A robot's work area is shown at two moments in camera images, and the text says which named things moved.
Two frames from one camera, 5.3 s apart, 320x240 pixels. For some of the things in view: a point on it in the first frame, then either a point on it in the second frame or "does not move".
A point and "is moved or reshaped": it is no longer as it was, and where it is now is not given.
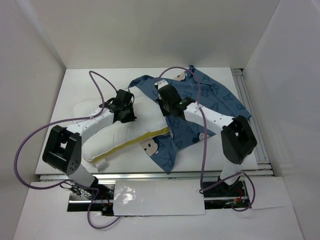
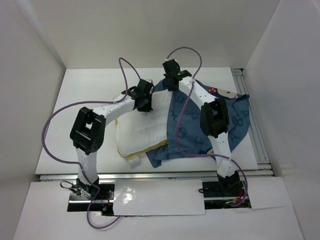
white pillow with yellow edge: [150, 122] is moved or reshaped
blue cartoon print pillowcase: [173, 96] is moved or reshaped
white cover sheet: [158, 197] does not move
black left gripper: [131, 117] to [148, 108]
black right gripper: [164, 112] to [168, 87]
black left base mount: [95, 197] does not move
